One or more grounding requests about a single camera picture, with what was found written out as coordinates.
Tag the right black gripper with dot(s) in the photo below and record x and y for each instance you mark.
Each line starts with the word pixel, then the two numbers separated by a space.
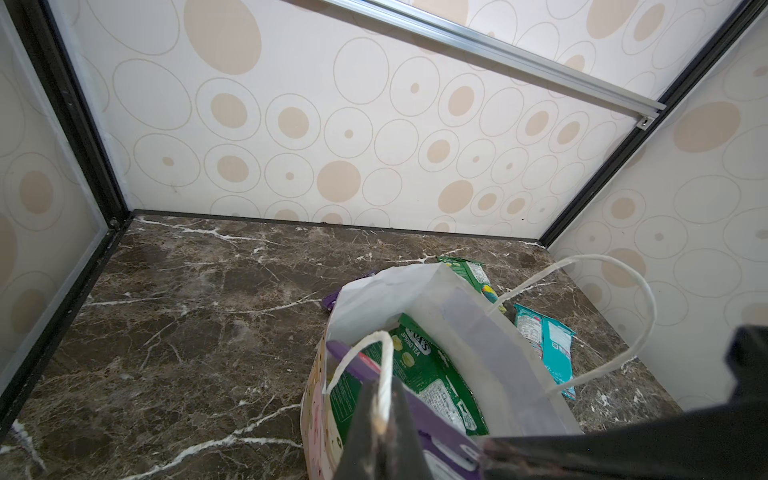
pixel 726 442

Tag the white paper gift bag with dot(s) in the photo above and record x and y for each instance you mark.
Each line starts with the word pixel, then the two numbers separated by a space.
pixel 514 390

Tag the large purple snack bag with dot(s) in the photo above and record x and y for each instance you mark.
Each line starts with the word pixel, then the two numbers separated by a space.
pixel 442 440

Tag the green snack bag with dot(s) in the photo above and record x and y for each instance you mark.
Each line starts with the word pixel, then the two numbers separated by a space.
pixel 473 273
pixel 425 369

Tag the black left frame post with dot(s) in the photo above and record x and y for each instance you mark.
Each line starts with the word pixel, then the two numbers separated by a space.
pixel 62 210

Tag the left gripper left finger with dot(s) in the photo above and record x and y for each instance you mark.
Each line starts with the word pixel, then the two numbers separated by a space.
pixel 360 458

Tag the teal snack bag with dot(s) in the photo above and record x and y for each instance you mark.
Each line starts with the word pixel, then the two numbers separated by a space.
pixel 550 339

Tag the black frame post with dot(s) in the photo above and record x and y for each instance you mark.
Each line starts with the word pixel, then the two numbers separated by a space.
pixel 743 17
pixel 62 210

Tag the horizontal aluminium back bar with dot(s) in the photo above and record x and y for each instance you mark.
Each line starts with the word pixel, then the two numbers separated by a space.
pixel 541 71

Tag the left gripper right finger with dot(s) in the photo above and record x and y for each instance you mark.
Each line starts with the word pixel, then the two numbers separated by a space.
pixel 404 452

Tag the black right frame post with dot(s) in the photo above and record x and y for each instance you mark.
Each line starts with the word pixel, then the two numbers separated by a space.
pixel 743 17

